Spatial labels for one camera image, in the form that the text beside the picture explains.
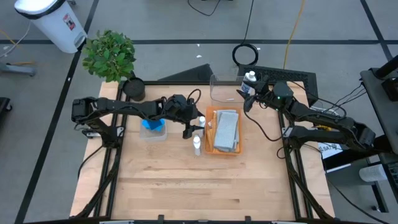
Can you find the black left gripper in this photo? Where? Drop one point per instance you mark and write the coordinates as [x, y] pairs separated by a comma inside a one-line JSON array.
[[180, 109]]

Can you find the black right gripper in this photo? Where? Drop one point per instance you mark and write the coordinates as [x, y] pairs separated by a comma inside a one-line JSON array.
[[264, 93]]

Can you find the white plastic polish bottle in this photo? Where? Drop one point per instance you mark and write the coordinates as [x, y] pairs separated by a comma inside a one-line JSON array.
[[202, 123], [248, 81], [196, 144]]

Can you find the white towel tag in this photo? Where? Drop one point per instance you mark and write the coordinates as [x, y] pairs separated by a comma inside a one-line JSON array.
[[211, 124]]

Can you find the light blue sponge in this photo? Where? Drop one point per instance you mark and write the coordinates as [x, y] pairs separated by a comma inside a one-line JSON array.
[[145, 125], [161, 128]]

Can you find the dark blue sponge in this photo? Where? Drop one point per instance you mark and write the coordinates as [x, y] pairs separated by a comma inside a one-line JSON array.
[[154, 124]]

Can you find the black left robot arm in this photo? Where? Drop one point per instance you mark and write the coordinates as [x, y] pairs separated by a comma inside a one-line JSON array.
[[124, 107]]

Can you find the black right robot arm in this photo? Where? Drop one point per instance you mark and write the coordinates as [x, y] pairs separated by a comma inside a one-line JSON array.
[[326, 118]]

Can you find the orange plastic bin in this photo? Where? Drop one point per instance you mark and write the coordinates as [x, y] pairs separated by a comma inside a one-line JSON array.
[[207, 146]]

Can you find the large clear plastic bin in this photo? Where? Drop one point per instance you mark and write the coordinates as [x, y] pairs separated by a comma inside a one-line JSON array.
[[224, 93]]

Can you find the black perforated computer case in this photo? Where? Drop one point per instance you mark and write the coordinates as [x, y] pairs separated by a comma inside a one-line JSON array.
[[298, 77]]

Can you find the black computer tower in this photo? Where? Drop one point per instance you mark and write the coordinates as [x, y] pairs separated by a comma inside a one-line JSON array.
[[196, 74]]

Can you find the small clear plastic bin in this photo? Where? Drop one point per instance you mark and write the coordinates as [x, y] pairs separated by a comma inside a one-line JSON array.
[[152, 137]]

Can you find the yellow connector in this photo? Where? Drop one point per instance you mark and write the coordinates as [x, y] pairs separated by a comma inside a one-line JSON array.
[[323, 127]]

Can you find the white paper label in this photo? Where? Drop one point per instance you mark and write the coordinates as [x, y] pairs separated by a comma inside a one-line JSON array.
[[329, 151]]

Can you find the green potted plant black pot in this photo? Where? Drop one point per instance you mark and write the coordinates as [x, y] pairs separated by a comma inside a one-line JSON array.
[[109, 56]]

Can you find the grey black equipment cart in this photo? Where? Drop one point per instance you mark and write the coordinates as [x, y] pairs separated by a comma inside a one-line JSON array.
[[379, 102]]

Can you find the grey roll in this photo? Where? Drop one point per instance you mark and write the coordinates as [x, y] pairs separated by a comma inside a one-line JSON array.
[[373, 172]]

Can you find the white step trash can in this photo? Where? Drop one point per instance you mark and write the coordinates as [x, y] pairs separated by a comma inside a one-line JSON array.
[[53, 25]]

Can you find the grey stand base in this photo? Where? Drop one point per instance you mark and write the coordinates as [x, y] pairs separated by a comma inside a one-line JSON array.
[[18, 70]]

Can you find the black floor equipment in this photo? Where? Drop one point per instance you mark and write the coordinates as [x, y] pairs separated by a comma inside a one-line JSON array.
[[4, 107]]

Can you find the grey metal bracket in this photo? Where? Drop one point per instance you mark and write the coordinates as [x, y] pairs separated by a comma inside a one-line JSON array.
[[286, 132]]

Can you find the black aluminium table frame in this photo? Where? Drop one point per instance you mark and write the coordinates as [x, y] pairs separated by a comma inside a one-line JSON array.
[[149, 83]]

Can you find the black metal stand frame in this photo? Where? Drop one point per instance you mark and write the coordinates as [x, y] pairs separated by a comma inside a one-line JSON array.
[[379, 149]]

